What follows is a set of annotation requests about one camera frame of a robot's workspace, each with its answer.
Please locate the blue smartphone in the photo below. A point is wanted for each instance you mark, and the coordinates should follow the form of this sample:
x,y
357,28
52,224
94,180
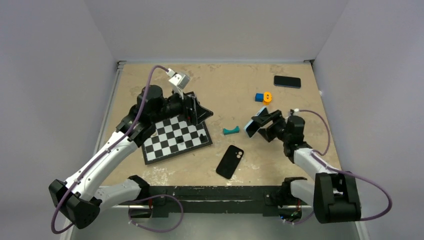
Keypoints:
x,y
287,81

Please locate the aluminium frame rail left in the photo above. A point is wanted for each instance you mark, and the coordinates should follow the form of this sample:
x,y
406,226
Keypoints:
x,y
109,104

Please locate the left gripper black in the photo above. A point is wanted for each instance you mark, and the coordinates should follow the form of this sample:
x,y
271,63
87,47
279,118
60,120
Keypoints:
x,y
197,114

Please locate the black white chessboard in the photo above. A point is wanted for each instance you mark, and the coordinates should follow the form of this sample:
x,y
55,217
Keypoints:
x,y
172,126

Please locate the black phone case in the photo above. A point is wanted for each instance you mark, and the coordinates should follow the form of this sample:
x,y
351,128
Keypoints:
x,y
229,162

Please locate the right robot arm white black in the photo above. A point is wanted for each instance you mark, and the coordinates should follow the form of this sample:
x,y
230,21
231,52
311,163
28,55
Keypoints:
x,y
332,194

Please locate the light blue cased phone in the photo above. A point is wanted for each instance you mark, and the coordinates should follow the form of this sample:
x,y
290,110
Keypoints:
x,y
252,127

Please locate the teal arch block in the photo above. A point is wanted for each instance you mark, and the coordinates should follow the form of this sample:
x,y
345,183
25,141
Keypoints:
x,y
234,130

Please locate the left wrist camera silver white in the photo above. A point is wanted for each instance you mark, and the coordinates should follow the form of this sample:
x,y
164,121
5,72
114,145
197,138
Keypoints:
x,y
178,82

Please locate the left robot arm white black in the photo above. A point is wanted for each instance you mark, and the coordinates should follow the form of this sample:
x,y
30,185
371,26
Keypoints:
x,y
80,198

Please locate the black chess piece centre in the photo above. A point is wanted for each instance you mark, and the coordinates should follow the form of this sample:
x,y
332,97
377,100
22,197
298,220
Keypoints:
x,y
179,139

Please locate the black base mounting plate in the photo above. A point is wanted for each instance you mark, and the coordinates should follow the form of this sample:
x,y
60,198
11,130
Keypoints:
x,y
163,205

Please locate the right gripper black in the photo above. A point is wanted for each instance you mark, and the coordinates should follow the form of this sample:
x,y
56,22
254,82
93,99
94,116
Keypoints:
x,y
277,117

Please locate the blue cube block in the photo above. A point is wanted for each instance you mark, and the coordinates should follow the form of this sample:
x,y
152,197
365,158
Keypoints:
x,y
259,97

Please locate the orange ring block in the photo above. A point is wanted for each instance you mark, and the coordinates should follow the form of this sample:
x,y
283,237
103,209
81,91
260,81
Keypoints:
x,y
267,98

